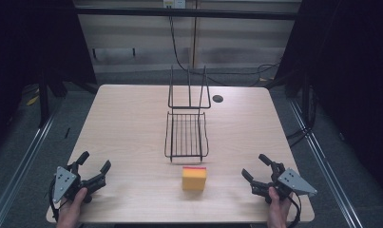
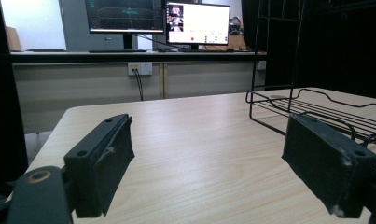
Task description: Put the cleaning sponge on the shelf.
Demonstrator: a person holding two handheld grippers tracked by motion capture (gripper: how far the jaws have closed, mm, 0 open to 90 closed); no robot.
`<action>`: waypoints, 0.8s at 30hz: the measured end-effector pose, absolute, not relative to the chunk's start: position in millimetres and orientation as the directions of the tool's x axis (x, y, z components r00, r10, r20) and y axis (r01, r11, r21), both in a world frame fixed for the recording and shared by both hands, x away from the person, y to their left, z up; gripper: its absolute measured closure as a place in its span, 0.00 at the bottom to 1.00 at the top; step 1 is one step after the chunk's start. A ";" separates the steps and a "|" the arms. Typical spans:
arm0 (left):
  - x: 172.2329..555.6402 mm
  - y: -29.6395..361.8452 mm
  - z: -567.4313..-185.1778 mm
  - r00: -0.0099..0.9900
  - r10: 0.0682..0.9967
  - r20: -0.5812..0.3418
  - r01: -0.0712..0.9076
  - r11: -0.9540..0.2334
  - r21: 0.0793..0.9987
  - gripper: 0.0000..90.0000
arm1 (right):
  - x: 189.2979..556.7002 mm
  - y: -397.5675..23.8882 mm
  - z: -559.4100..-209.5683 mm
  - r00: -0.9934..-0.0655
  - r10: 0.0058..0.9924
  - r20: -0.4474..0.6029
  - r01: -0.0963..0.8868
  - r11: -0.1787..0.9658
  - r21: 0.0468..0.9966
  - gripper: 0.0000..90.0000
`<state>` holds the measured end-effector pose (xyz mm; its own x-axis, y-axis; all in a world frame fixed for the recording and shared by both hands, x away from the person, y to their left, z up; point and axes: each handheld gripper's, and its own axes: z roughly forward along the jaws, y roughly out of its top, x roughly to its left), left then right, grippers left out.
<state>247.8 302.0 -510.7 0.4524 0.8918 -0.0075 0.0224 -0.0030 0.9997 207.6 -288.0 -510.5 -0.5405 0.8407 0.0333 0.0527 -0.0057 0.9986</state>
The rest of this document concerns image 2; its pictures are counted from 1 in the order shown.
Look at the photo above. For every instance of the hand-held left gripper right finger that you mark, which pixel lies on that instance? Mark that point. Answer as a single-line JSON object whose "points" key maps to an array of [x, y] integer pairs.
{"points": [[325, 161]]}

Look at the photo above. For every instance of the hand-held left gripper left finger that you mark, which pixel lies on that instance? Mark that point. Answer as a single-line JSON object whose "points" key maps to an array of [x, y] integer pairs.
{"points": [[92, 168]]}

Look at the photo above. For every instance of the long dark desk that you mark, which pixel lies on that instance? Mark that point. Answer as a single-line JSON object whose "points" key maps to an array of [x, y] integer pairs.
{"points": [[114, 57]]}

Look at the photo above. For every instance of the black keyboard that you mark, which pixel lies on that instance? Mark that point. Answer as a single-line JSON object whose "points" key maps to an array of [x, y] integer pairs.
{"points": [[117, 51]]}

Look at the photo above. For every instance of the cardboard box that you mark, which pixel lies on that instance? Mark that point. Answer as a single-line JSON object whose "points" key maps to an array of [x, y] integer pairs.
{"points": [[237, 42]]}

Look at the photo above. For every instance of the brown chair back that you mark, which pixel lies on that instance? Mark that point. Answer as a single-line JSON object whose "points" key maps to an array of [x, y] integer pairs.
{"points": [[13, 39]]}

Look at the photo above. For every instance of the dark screen monitor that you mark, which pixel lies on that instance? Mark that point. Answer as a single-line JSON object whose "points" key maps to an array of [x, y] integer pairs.
{"points": [[125, 15]]}

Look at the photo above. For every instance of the bright screen monitor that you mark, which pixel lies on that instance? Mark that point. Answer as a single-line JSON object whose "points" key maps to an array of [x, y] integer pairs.
{"points": [[197, 23]]}

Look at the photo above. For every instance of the white wall socket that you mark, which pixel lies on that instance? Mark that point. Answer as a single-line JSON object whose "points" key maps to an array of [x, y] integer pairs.
{"points": [[140, 68]]}

